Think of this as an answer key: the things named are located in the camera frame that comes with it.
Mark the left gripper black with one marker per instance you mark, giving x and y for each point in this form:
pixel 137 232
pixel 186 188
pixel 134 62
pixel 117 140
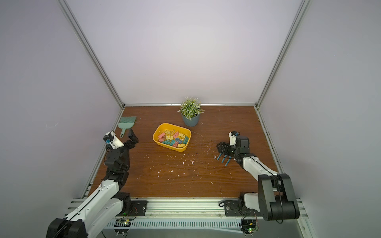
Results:
pixel 133 142

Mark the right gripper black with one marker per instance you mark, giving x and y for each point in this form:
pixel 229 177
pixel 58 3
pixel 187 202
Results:
pixel 227 149

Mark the yellow plastic storage box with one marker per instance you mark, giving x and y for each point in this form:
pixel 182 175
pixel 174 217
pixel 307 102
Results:
pixel 172 137

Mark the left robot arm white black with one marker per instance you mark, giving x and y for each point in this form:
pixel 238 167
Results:
pixel 107 201

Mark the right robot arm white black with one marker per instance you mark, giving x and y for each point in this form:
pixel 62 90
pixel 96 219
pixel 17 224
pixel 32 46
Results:
pixel 275 199

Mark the green hand brush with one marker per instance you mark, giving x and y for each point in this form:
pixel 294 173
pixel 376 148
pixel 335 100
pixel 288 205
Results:
pixel 126 123

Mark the potted plant blue-grey pot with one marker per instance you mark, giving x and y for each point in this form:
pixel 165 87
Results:
pixel 191 109

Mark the right controller board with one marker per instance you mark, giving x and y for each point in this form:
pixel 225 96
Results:
pixel 249 226

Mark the controller board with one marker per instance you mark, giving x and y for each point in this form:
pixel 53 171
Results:
pixel 122 227
pixel 249 226

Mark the left controller board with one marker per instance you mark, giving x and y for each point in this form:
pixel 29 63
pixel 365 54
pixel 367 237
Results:
pixel 122 227

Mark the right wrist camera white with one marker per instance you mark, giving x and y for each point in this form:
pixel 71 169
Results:
pixel 232 137

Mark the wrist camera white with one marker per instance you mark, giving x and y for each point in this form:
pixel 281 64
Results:
pixel 232 137
pixel 112 142

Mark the blue garden fork yellow handle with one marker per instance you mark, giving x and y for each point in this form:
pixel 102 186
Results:
pixel 224 159

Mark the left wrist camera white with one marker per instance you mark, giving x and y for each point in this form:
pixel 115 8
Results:
pixel 112 142

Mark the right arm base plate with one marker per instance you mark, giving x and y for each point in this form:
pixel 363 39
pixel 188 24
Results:
pixel 236 208

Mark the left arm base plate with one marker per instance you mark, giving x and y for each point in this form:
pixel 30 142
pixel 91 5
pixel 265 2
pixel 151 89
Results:
pixel 137 208

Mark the aluminium front rail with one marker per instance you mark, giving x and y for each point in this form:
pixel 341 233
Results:
pixel 185 208

